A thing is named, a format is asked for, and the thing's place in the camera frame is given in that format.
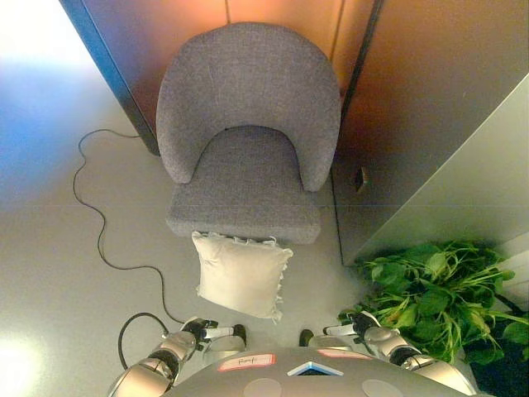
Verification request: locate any silver left robot leg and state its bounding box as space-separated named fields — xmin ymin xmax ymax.
xmin=201 ymin=336 xmax=247 ymax=361

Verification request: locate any black left robot foot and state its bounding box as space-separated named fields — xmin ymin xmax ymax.
xmin=231 ymin=323 xmax=250 ymax=347

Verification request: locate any dark door frame post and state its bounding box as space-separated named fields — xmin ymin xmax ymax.
xmin=60 ymin=0 xmax=161 ymax=157
xmin=340 ymin=0 xmax=384 ymax=122

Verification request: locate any grey fabric armchair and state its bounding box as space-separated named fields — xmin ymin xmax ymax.
xmin=155 ymin=21 xmax=343 ymax=246

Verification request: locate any thin black floor cable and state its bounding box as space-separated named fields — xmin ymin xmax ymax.
xmin=73 ymin=128 xmax=186 ymax=326

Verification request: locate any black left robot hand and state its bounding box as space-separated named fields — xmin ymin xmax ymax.
xmin=180 ymin=315 xmax=236 ymax=345

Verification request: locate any silver robot leg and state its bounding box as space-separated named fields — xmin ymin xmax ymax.
xmin=201 ymin=336 xmax=247 ymax=361
xmin=308 ymin=333 xmax=361 ymax=353

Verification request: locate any cream fringed pillow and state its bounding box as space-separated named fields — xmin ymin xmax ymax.
xmin=190 ymin=230 xmax=295 ymax=323

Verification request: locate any small brown wall fitting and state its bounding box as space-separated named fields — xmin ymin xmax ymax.
xmin=352 ymin=166 xmax=369 ymax=192

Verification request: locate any silver right robot leg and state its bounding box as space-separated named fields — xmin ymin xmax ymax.
xmin=308 ymin=333 xmax=361 ymax=353

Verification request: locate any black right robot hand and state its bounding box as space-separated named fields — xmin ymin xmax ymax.
xmin=322 ymin=311 xmax=379 ymax=343

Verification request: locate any green leafy plant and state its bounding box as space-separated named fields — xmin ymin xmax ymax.
xmin=337 ymin=241 xmax=529 ymax=368

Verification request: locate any black robot wrist cable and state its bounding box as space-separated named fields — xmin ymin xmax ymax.
xmin=117 ymin=311 xmax=171 ymax=370

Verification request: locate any grey robot torso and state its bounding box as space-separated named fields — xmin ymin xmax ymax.
xmin=164 ymin=346 xmax=470 ymax=397

